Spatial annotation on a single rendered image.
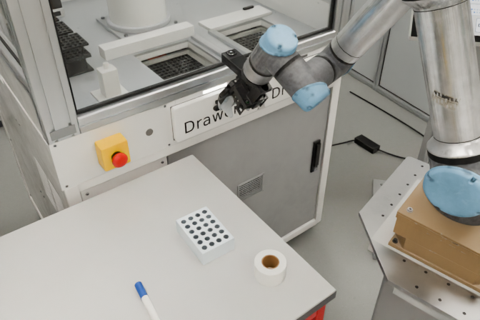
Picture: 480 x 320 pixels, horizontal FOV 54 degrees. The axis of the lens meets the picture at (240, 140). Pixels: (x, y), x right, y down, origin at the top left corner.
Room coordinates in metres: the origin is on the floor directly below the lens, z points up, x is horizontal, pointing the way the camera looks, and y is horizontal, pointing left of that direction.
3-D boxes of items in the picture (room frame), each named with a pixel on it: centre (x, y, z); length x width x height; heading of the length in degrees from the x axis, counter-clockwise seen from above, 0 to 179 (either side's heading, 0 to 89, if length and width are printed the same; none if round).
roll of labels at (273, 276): (0.66, -0.07, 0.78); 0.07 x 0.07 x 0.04
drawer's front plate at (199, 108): (1.15, 0.07, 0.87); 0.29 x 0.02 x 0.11; 126
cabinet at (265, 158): (1.57, 0.31, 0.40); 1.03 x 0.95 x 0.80; 126
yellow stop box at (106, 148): (0.94, 0.32, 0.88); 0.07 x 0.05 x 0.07; 126
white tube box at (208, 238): (0.76, 0.08, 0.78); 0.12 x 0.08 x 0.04; 34
